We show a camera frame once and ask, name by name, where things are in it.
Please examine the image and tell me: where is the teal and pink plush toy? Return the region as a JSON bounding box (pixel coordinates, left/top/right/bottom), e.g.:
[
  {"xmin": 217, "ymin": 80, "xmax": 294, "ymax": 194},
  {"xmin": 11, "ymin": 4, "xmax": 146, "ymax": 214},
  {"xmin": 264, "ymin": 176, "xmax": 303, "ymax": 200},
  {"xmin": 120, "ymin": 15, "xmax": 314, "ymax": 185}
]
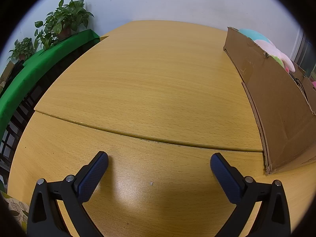
[{"xmin": 238, "ymin": 28, "xmax": 296, "ymax": 72}]

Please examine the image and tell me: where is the black grid rack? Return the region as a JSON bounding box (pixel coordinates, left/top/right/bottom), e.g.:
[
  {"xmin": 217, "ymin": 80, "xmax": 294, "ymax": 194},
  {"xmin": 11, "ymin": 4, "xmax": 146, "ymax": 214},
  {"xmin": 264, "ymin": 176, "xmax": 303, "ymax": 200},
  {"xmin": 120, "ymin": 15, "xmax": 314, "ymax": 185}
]
[{"xmin": 0, "ymin": 39, "xmax": 99, "ymax": 176}]

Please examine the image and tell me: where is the leaf print bag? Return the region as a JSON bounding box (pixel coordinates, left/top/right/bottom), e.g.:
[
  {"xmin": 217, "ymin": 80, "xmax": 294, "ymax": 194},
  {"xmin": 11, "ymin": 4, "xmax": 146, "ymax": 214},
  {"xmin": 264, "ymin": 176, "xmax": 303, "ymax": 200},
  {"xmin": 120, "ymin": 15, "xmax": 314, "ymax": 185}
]
[{"xmin": 2, "ymin": 193, "xmax": 30, "ymax": 233}]

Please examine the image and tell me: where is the large potted green plant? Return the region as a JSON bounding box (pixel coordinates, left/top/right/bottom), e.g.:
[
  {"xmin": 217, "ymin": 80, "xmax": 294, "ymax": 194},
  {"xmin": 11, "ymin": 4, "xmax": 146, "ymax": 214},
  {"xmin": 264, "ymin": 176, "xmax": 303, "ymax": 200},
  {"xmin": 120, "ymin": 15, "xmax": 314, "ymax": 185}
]
[{"xmin": 34, "ymin": 0, "xmax": 95, "ymax": 51}]

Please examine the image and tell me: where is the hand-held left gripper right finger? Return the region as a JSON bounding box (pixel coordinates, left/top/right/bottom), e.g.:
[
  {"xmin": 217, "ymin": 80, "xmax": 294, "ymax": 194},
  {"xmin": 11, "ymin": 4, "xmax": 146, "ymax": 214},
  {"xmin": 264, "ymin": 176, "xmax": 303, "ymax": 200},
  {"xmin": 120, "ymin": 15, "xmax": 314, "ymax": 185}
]
[{"xmin": 210, "ymin": 153, "xmax": 291, "ymax": 237}]

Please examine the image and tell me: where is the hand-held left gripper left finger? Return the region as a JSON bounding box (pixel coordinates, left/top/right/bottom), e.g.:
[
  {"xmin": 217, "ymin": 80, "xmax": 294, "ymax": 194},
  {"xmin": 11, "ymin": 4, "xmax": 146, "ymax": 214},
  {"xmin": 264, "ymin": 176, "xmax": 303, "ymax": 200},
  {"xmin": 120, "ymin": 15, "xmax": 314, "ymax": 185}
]
[{"xmin": 27, "ymin": 151, "xmax": 109, "ymax": 237}]

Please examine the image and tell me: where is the glass door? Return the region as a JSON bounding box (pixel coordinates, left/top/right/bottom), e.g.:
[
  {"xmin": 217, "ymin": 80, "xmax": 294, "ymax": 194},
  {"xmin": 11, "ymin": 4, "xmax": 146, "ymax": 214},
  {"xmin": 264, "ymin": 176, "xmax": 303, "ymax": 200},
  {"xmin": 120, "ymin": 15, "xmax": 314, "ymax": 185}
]
[{"xmin": 291, "ymin": 30, "xmax": 316, "ymax": 78}]

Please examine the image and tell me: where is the brown cardboard box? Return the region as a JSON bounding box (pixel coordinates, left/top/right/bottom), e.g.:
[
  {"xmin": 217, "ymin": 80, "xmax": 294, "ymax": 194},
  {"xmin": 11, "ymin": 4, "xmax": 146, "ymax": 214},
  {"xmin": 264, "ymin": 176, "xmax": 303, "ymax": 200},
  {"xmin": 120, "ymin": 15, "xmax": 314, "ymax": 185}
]
[{"xmin": 223, "ymin": 27, "xmax": 316, "ymax": 176}]

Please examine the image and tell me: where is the small potted green plant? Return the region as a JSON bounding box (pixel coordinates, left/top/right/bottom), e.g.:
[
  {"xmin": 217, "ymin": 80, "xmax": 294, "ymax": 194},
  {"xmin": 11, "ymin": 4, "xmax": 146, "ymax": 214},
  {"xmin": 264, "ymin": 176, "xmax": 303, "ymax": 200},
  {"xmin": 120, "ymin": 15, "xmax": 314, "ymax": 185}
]
[{"xmin": 8, "ymin": 38, "xmax": 36, "ymax": 61}]

